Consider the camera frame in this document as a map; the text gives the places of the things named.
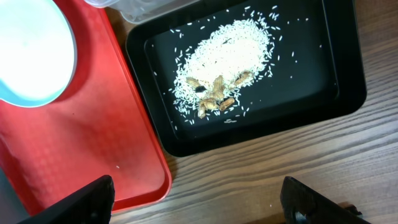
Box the red plastic tray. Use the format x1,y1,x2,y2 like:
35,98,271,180
1,1,172,215

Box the clear plastic bin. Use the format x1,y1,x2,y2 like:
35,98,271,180
85,0,201,24

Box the light blue plate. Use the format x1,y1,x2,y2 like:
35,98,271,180
1,0,78,108

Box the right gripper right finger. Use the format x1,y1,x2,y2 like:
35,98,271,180
280,176,369,224

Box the rice and food scraps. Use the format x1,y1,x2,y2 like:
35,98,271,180
152,4,324,131

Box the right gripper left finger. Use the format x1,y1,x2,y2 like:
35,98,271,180
19,175,115,224

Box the black tray bin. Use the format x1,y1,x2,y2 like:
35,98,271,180
126,1,366,157

